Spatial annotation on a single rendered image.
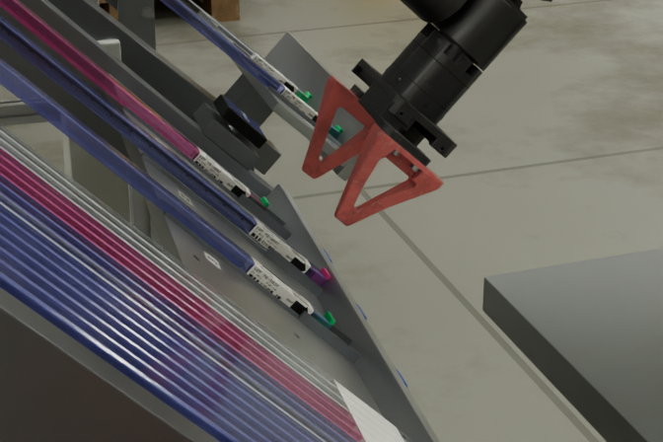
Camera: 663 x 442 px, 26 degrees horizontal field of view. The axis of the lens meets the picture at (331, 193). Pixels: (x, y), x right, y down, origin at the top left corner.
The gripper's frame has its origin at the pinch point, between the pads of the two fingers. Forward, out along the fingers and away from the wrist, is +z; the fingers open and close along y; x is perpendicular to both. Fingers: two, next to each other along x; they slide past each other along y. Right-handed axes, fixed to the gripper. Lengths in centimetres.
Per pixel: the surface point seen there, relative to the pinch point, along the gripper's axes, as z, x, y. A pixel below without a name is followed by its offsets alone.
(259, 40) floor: 16, 98, -298
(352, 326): 6.3, 5.7, 6.8
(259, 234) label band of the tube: 6.4, -1.6, -0.9
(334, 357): 7.7, 2.7, 12.9
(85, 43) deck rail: 5.9, -16.6, -20.6
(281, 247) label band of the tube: 6.2, 0.6, -0.9
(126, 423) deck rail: 7, -23, 47
